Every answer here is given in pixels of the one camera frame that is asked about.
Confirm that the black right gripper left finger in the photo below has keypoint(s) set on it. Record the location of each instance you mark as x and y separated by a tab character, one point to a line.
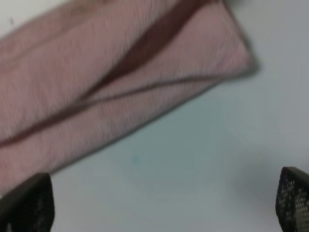
29	207

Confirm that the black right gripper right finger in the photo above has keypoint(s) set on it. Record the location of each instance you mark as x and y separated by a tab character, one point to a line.
292	200

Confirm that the pink terry towel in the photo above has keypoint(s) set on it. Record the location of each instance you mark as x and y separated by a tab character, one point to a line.
91	71

